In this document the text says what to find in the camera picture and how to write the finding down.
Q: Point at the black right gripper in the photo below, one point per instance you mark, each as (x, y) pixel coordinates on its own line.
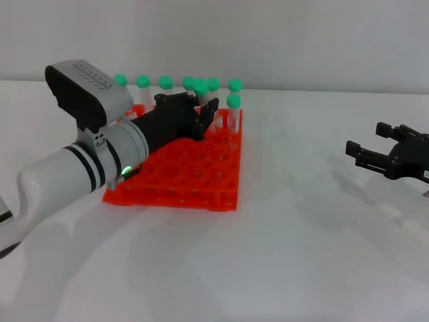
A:
(410, 161)

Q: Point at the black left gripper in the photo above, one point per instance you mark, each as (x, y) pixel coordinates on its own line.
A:
(167, 124)

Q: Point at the green capped clear test tube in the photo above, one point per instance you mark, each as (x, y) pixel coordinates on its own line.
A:
(165, 82)
(120, 80)
(235, 84)
(214, 84)
(187, 81)
(200, 88)
(142, 80)
(234, 100)

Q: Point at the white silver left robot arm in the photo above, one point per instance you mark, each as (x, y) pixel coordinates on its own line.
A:
(50, 181)

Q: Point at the orange test tube rack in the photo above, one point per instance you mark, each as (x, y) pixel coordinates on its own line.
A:
(167, 200)

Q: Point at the silver camera mount bracket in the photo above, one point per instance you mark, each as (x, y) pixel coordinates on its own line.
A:
(99, 141)

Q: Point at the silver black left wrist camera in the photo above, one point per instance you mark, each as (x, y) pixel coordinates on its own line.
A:
(83, 100)

